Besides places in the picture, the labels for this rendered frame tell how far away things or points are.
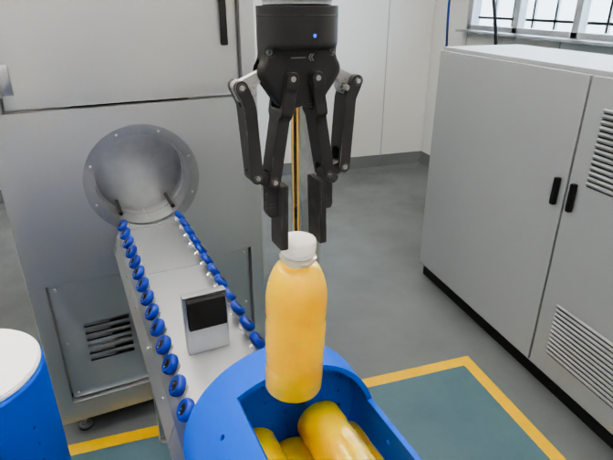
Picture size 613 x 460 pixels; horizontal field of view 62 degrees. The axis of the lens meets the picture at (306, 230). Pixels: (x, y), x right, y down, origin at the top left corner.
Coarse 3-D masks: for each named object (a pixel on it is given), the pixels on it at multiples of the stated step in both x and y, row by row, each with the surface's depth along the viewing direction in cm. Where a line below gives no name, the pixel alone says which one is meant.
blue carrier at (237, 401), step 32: (256, 352) 72; (224, 384) 69; (256, 384) 67; (352, 384) 82; (192, 416) 71; (224, 416) 65; (256, 416) 76; (288, 416) 79; (352, 416) 84; (384, 416) 74; (192, 448) 68; (224, 448) 62; (256, 448) 59; (384, 448) 76
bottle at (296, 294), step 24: (288, 264) 54; (312, 264) 56; (288, 288) 54; (312, 288) 55; (288, 312) 55; (312, 312) 56; (288, 336) 57; (312, 336) 57; (288, 360) 58; (312, 360) 59; (288, 384) 59; (312, 384) 60
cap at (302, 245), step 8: (288, 232) 56; (296, 232) 56; (304, 232) 57; (288, 240) 55; (296, 240) 55; (304, 240) 55; (312, 240) 55; (288, 248) 54; (296, 248) 54; (304, 248) 54; (312, 248) 54; (288, 256) 54; (296, 256) 54; (304, 256) 54; (312, 256) 55
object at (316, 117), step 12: (312, 72) 47; (312, 84) 48; (324, 84) 48; (312, 96) 48; (324, 96) 48; (312, 108) 50; (324, 108) 49; (312, 120) 50; (324, 120) 50; (312, 132) 51; (324, 132) 50; (312, 144) 52; (324, 144) 51; (312, 156) 53; (324, 156) 51; (324, 168) 52; (336, 180) 52
